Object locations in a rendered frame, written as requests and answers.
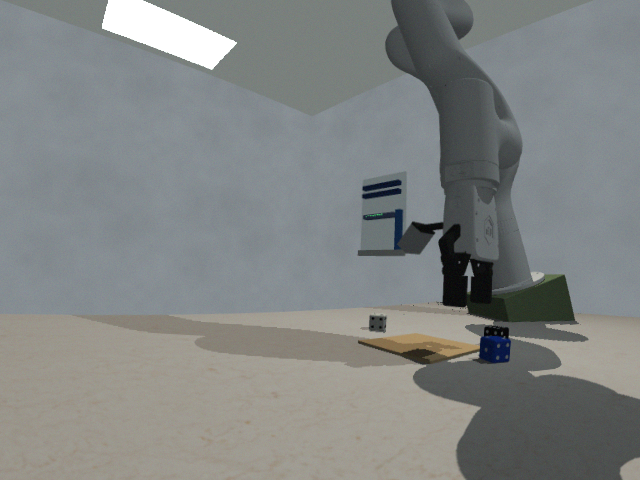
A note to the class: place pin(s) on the black die with white pips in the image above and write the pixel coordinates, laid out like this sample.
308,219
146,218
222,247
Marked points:
496,331

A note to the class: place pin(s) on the blue die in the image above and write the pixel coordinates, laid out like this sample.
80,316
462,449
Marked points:
495,349

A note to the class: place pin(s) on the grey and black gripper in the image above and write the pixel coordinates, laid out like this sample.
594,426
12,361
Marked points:
471,208

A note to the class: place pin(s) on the tan flat mat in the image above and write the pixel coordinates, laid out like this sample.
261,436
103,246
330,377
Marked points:
421,347

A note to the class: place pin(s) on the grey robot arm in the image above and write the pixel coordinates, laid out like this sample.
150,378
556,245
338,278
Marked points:
471,130

